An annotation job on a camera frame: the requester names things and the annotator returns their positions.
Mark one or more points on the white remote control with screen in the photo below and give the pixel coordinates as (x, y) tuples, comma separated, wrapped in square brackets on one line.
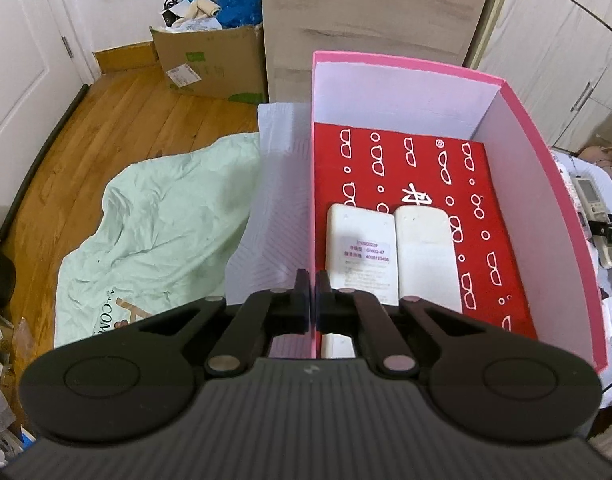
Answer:
[(595, 211)]

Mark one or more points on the beige cloth in box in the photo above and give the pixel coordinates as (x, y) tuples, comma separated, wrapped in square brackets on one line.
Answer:
[(200, 9)]

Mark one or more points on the mint green cloth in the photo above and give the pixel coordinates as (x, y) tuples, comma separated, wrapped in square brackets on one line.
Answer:
[(169, 226)]

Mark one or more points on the blue plastic bag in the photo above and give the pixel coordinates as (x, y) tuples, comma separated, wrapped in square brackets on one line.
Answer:
[(238, 13)]

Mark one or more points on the plain white power bank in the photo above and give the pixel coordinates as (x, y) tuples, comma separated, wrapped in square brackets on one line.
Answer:
[(427, 261)]

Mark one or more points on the white patterned table cover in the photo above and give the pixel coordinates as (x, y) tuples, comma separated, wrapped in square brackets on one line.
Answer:
[(276, 242)]

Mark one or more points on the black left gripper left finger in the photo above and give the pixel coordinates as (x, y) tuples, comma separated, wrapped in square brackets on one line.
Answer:
[(264, 316)]

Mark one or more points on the white door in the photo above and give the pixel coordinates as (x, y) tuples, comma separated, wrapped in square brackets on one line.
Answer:
[(40, 76)]

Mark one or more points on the white power bank with label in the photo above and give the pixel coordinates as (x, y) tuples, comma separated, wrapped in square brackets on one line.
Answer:
[(360, 254)]

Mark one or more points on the white wardrobe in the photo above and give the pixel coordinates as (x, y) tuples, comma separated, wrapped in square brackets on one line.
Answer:
[(557, 57)]

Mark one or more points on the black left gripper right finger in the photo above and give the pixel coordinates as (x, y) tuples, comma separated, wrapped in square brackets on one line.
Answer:
[(360, 316)]

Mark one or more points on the red glasses-print sheet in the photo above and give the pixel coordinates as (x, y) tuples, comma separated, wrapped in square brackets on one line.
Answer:
[(383, 170)]

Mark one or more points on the pink cardboard box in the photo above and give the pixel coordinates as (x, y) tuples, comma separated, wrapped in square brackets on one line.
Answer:
[(407, 95)]

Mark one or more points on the wooden board panel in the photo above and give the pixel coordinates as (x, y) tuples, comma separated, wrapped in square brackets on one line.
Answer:
[(437, 30)]

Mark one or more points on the brown cardboard box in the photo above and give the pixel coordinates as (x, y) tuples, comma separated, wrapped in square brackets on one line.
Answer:
[(227, 64)]

